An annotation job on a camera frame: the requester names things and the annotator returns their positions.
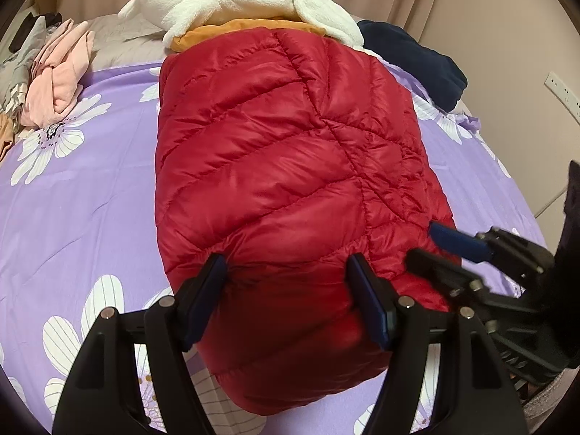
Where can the grey bedding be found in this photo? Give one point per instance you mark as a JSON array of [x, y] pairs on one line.
[[127, 40]]

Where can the pink garment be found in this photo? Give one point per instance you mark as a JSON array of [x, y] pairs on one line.
[[56, 77]]

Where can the grey striped garment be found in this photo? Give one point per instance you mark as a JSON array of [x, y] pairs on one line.
[[16, 72]]

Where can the white wall socket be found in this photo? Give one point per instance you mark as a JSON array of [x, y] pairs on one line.
[[564, 95]]

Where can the black cloth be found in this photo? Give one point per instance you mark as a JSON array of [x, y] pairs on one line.
[[31, 27]]

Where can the purple floral bed sheet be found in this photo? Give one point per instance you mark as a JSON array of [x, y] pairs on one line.
[[81, 199]]

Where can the red puffer jacket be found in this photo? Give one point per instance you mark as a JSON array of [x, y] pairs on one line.
[[281, 154]]

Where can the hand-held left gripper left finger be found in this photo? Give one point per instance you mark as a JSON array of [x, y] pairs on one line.
[[201, 308]]

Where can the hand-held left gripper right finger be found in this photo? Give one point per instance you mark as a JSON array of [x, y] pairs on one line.
[[371, 308]]

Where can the navy blue garment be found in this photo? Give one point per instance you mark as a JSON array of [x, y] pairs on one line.
[[417, 61]]

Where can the person's right forearm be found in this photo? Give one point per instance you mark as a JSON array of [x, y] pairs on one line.
[[557, 405]]

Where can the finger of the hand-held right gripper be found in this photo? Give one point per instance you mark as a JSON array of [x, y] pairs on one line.
[[457, 240], [435, 265]]

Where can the white fleece garment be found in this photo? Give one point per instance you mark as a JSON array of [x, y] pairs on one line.
[[235, 0]]

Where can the mustard orange garment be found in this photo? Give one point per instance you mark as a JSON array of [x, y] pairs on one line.
[[217, 34]]

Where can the small orange cloth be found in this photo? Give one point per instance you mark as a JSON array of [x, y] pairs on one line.
[[4, 138]]

